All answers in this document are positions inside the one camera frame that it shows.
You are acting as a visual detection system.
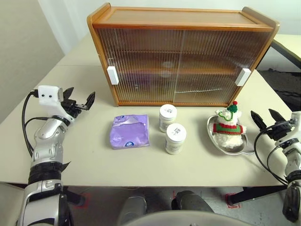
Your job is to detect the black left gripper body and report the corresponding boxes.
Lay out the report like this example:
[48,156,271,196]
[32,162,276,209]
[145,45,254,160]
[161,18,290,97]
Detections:
[60,98,83,118]

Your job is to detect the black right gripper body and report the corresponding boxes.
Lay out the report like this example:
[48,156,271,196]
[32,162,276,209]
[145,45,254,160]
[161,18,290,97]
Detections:
[264,120,296,141]

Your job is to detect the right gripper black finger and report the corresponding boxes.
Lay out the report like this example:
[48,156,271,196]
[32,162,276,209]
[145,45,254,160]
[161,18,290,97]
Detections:
[250,110,268,130]
[268,108,287,124]

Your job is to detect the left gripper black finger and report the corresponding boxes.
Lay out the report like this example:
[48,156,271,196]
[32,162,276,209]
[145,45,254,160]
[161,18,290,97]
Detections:
[79,91,96,111]
[63,87,75,102]

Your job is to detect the white plush llama toy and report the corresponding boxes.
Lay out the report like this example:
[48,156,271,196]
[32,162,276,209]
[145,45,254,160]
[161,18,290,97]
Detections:
[213,100,247,149]

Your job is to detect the white door handle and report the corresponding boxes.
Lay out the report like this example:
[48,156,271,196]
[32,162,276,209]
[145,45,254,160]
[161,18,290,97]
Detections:
[234,68,252,87]
[107,66,119,85]

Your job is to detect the oval metal dish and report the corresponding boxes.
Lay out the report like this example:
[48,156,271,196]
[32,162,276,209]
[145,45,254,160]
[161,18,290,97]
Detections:
[206,114,255,156]

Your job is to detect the purple tissue pack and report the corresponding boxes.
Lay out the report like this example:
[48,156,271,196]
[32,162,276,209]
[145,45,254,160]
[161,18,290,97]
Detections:
[110,114,151,150]

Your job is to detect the ribbed glass sliding door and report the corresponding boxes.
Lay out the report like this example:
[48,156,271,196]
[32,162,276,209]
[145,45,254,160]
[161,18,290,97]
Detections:
[95,28,184,106]
[174,28,274,106]

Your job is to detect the white plastic jar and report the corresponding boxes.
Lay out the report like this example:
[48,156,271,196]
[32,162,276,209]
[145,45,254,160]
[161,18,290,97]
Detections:
[164,122,187,155]
[158,104,177,133]

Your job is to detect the wooden cabinet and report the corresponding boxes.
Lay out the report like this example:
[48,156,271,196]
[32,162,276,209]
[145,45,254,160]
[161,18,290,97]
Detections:
[86,2,280,108]

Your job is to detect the black table leg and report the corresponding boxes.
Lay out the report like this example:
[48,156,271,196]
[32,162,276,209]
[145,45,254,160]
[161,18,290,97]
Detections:
[62,186,87,208]
[231,186,287,204]

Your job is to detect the grey rounded shape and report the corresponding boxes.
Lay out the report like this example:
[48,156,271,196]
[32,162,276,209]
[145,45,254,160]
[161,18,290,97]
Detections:
[117,196,146,226]

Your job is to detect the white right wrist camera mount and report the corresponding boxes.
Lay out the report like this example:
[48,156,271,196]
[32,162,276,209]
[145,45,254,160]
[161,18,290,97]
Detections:
[291,112,301,132]

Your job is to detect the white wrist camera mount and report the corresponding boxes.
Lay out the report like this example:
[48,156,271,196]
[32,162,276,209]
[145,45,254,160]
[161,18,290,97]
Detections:
[37,85,74,123]
[291,112,301,132]

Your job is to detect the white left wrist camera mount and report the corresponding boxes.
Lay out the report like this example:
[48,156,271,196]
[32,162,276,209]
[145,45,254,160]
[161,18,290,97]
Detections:
[37,85,74,123]

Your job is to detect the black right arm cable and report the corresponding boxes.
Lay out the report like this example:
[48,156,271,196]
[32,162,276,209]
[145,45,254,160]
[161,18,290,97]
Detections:
[253,124,291,186]

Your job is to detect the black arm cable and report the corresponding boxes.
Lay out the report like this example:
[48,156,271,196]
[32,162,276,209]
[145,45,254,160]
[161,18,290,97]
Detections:
[253,124,291,186]
[21,90,62,157]

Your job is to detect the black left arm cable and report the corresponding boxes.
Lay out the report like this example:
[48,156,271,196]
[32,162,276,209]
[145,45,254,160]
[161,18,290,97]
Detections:
[21,90,62,157]

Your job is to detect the beige table with black frame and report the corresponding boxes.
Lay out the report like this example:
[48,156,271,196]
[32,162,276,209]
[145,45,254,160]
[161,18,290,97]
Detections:
[271,34,301,69]

